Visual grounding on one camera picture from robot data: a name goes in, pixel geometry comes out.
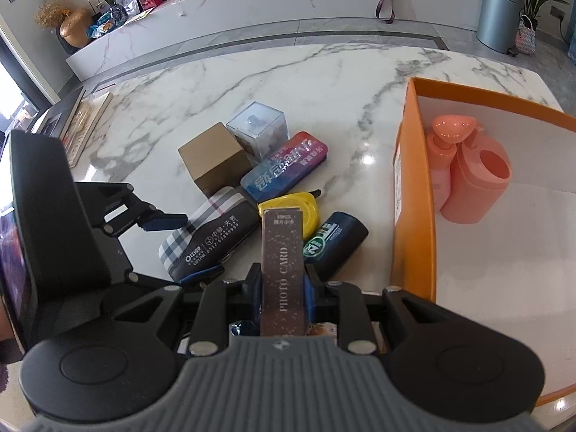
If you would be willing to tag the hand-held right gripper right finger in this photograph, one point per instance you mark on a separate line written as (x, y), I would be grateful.
(308, 292)

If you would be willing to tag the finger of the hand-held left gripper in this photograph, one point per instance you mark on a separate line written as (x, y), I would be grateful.
(166, 221)
(198, 277)

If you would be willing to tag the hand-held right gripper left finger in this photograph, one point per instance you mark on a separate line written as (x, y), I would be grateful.
(254, 290)

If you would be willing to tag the brown sparkly card box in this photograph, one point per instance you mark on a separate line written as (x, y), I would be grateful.
(282, 274)

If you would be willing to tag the black plaid pouch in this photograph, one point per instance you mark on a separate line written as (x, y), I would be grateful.
(211, 238)

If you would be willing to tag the brown cardboard box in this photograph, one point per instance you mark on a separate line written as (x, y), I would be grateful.
(211, 162)

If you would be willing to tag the orange storage box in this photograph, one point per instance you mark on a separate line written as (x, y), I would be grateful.
(414, 198)

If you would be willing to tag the dark blue jar green label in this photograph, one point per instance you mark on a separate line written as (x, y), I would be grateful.
(335, 243)

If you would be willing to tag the yellow packet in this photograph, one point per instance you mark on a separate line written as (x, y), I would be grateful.
(292, 204)

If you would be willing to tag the black cover book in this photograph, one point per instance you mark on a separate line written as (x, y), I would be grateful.
(56, 117)

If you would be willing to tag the tan cover book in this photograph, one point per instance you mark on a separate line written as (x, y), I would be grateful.
(87, 121)

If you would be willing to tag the blue pink tin case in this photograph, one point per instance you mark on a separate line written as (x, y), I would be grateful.
(283, 168)

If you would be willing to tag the clear plastic cube box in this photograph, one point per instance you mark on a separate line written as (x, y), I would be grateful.
(258, 128)

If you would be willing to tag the gold vase with dried flowers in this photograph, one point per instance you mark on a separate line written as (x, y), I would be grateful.
(74, 29)

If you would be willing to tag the blue snack bag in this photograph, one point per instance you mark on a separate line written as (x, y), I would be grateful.
(101, 24)

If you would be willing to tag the woven basket bag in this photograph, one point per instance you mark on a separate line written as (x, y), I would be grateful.
(525, 38)

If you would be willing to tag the grey trash bin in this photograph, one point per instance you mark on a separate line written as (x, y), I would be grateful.
(497, 15)

